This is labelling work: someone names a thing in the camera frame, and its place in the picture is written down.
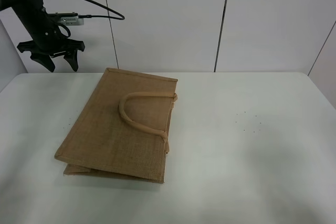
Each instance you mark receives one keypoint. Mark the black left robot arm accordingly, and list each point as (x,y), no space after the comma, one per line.
(33,16)

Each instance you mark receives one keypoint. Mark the brown linen bag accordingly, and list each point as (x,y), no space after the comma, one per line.
(122,132)

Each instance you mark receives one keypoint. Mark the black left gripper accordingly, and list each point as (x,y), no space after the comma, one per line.
(46,43)

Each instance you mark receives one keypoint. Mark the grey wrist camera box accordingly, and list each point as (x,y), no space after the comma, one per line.
(66,19)

